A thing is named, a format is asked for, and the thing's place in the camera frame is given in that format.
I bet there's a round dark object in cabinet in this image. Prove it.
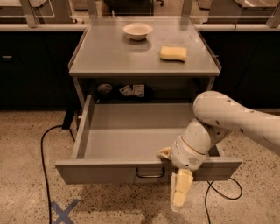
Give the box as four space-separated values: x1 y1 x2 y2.
97 84 113 99

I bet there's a grey top drawer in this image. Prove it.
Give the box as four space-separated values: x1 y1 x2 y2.
54 94 243 186

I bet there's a black object with white labels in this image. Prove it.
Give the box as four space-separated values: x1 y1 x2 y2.
116 84 153 102

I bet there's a black cable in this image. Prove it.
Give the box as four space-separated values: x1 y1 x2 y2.
40 124 77 224
204 177 243 224

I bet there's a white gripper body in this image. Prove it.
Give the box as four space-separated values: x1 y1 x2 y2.
171 136 207 172

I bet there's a black cable on right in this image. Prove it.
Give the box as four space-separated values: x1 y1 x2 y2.
204 177 243 224

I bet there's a dark lab counter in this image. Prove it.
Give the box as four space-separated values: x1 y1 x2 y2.
0 31 280 109

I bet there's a blue tape cross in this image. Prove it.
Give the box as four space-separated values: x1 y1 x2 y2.
51 199 80 224

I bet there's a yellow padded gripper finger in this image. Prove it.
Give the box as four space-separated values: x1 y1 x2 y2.
157 146 172 160
171 169 193 212

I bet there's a white bowl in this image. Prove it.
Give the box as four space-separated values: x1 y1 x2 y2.
122 23 153 41

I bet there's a black cable on left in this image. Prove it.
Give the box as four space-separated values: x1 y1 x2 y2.
40 124 77 224

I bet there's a grey drawer cabinet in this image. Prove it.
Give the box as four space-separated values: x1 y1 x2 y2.
69 17 221 102

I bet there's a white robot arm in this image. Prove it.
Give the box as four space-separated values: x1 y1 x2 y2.
157 91 280 212

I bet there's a yellow sponge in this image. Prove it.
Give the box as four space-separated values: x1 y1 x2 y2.
160 46 187 62

